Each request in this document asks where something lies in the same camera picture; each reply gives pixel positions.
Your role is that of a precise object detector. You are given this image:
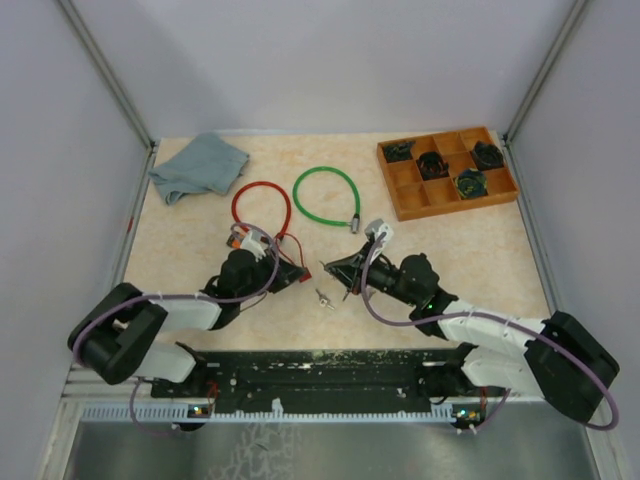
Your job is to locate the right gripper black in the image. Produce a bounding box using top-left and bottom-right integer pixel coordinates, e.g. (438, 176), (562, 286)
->
(326, 241), (420, 307)

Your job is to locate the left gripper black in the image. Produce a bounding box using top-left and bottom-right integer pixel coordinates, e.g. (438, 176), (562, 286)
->
(237, 247), (308, 303)

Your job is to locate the red cable padlock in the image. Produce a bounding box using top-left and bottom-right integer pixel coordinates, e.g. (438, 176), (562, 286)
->
(276, 233), (312, 283)

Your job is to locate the black-headed key bunch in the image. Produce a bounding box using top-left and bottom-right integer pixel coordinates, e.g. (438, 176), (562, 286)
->
(342, 283), (375, 301)

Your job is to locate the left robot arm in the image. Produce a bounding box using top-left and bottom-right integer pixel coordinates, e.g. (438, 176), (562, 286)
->
(67, 249), (310, 397)

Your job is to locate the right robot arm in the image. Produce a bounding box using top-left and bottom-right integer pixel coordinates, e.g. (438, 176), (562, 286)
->
(323, 244), (620, 431)

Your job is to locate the small silver key bunch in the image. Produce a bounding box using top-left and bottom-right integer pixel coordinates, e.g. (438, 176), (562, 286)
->
(315, 288), (335, 310)

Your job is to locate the green black rolled sock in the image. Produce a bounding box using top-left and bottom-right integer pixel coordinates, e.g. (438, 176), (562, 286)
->
(382, 141), (415, 163)

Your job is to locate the blue grey folded cloth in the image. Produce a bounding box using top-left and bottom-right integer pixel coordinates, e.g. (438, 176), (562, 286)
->
(149, 132), (250, 206)

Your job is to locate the black orange rolled sock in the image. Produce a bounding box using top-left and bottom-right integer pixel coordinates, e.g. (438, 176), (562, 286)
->
(416, 151), (449, 181)

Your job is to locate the rolled dark sock in tray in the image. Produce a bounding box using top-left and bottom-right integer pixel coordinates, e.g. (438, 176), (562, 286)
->
(453, 168), (488, 200)

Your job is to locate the wooden compartment tray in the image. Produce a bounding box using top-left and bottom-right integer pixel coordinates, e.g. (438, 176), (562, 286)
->
(377, 126), (519, 221)

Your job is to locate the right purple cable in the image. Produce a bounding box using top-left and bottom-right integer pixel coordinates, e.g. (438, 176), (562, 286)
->
(362, 232), (621, 431)

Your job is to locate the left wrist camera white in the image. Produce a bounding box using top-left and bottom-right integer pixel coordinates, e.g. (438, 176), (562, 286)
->
(227, 224), (272, 260)

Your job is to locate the green cable lock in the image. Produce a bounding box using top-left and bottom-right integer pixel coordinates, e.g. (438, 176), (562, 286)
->
(291, 165), (362, 234)

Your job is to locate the red translucent cable lock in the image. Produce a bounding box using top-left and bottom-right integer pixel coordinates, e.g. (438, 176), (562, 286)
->
(231, 180), (293, 240)

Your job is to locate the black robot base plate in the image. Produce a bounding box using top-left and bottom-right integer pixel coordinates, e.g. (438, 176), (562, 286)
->
(151, 346), (481, 415)

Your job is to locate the grey cable duct rail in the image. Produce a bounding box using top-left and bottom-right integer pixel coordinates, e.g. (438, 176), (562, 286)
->
(82, 402), (481, 424)

